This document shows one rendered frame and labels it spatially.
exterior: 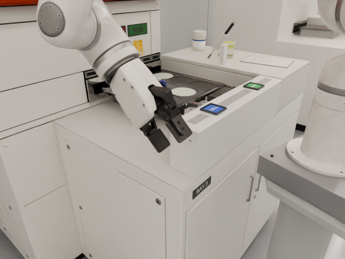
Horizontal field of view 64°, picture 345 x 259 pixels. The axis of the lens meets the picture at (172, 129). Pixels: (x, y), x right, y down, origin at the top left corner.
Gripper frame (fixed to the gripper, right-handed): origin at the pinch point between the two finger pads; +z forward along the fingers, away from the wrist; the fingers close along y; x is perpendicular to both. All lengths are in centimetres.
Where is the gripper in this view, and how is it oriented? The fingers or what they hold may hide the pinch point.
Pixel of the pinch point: (171, 140)
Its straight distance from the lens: 50.3
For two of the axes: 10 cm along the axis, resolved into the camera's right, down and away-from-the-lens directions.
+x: 7.1, -5.2, 4.8
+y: 4.1, -2.5, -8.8
